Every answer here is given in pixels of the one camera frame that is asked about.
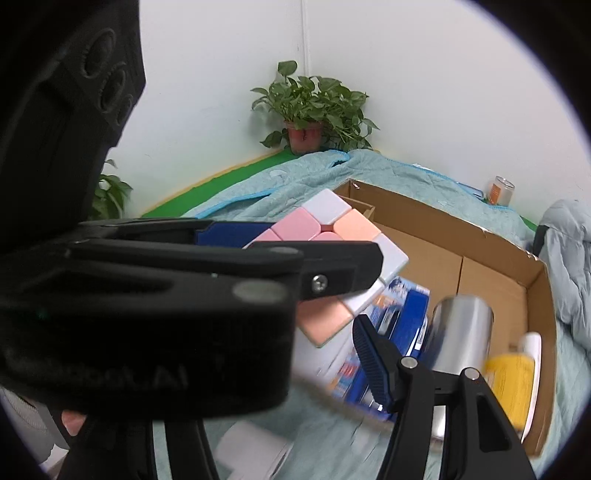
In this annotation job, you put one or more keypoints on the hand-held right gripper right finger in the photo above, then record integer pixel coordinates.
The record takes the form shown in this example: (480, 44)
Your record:
(374, 364)

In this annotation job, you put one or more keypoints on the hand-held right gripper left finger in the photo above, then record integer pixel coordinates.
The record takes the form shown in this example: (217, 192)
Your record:
(184, 452)

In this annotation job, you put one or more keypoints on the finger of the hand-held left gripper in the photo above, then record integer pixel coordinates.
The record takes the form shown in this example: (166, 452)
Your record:
(332, 265)
(231, 233)

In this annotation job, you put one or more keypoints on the colourful board game box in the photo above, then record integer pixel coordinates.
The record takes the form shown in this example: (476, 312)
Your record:
(346, 376)

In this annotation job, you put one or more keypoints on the pastel puzzle cube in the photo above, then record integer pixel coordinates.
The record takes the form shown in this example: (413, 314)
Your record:
(323, 205)

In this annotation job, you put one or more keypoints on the blue box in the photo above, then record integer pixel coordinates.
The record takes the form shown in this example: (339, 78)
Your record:
(408, 314)

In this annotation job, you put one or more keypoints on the silver metal can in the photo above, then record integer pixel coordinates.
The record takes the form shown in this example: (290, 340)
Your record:
(461, 332)

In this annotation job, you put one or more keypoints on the large cardboard box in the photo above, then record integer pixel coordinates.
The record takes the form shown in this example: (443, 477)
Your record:
(438, 230)

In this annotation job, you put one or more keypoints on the yellow label jar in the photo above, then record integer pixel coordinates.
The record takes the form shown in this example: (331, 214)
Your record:
(508, 383)

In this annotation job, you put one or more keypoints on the white tube bottle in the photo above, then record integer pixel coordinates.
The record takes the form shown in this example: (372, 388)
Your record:
(532, 350)

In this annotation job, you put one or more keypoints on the person's left hand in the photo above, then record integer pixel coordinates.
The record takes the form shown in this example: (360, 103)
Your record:
(73, 422)

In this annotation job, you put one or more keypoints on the green mat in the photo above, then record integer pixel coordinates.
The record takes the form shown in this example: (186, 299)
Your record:
(221, 184)

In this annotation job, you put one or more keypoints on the white flat plastic device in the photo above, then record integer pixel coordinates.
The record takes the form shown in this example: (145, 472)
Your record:
(249, 450)

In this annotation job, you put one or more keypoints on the large leafy green plant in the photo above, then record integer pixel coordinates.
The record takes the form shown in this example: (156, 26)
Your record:
(111, 194)

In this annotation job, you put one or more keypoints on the light blue bed blanket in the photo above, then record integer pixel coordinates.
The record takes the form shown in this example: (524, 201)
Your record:
(286, 184)

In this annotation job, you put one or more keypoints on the small potted green plant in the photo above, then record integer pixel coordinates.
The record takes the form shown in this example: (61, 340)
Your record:
(314, 101)

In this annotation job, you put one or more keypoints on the white round appliance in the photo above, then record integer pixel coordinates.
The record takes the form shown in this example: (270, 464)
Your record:
(27, 429)

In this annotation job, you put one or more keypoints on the orange drink can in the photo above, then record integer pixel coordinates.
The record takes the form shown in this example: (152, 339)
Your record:
(501, 191)

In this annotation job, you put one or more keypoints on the light blue quilt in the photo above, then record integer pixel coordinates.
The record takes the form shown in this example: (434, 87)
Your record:
(568, 258)

